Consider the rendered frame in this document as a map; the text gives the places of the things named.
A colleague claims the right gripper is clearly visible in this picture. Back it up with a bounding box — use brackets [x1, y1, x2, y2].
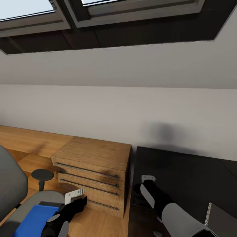
[133, 184, 141, 194]

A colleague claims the notebook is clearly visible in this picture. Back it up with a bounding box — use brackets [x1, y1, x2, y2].
[205, 203, 237, 237]

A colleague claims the swivel chair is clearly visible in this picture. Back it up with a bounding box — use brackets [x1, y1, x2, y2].
[0, 145, 65, 237]

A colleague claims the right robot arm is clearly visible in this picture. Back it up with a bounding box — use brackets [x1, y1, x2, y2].
[133, 175, 217, 237]

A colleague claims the folder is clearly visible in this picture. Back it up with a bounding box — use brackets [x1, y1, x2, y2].
[12, 205, 59, 237]

